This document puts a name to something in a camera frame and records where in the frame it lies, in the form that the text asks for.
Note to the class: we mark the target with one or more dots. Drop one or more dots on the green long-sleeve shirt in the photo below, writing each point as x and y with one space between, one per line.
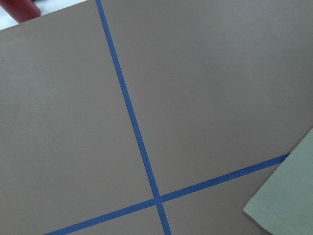
284 203

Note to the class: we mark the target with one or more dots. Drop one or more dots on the red cylindrical bottle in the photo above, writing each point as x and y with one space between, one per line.
21 10

